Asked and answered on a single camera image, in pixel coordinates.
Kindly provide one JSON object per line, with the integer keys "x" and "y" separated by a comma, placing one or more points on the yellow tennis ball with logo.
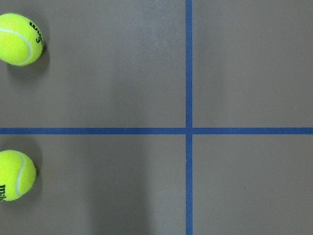
{"x": 21, "y": 41}

